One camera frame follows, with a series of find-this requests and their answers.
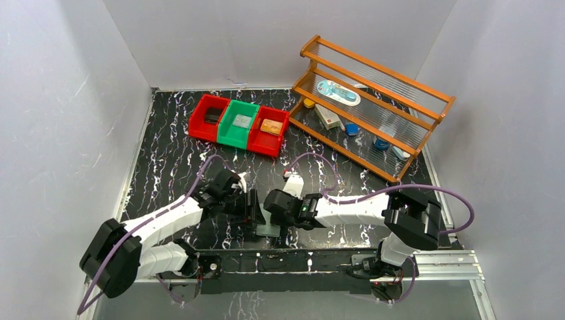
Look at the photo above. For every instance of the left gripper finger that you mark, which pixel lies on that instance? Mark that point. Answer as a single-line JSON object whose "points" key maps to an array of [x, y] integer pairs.
{"points": [[249, 229], [254, 213]]}

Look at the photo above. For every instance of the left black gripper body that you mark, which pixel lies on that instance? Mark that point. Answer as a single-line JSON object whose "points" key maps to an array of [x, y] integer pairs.
{"points": [[253, 206]]}

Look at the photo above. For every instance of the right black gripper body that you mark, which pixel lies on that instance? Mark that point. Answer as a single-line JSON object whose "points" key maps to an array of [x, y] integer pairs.
{"points": [[274, 208]]}

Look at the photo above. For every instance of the green card holder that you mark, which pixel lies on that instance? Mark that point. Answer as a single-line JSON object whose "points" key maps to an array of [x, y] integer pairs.
{"points": [[268, 230]]}

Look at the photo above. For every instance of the green bin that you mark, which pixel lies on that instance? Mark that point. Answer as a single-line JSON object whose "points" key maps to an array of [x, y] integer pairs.
{"points": [[233, 136]]}

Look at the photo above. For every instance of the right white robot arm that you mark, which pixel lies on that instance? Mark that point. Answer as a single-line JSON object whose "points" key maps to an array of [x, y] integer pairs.
{"points": [[413, 219]]}

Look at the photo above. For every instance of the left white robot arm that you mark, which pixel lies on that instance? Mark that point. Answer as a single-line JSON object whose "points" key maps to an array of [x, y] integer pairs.
{"points": [[121, 253]]}

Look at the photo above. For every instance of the grey card in bin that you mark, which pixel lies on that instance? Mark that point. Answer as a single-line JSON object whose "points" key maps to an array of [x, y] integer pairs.
{"points": [[242, 121]]}

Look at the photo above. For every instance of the black card in bin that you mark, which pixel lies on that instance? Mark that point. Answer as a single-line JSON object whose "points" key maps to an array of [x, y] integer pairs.
{"points": [[213, 115]]}

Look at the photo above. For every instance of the orange card in bin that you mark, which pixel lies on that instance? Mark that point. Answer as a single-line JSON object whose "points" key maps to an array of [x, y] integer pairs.
{"points": [[271, 126]]}

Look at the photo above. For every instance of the white small box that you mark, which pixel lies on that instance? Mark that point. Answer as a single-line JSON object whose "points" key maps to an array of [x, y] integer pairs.
{"points": [[329, 119]]}

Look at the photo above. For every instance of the blue round item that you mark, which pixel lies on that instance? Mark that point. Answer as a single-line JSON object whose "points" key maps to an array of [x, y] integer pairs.
{"points": [[351, 129]]}

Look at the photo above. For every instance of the yellow round item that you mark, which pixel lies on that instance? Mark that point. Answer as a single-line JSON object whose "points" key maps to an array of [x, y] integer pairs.
{"points": [[308, 103]]}

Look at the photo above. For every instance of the dark blue round container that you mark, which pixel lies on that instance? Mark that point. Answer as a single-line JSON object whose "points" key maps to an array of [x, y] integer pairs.
{"points": [[381, 144]]}

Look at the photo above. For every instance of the orange wooden shelf rack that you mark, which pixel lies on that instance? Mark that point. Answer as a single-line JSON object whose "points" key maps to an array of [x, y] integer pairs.
{"points": [[394, 107]]}

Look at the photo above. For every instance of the light blue small item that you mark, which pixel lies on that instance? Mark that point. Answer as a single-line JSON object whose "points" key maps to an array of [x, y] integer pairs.
{"points": [[400, 154]]}

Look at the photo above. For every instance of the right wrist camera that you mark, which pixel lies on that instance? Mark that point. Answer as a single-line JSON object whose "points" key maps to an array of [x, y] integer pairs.
{"points": [[294, 184]]}

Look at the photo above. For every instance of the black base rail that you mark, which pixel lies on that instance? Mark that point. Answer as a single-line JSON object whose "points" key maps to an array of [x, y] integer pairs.
{"points": [[299, 270]]}

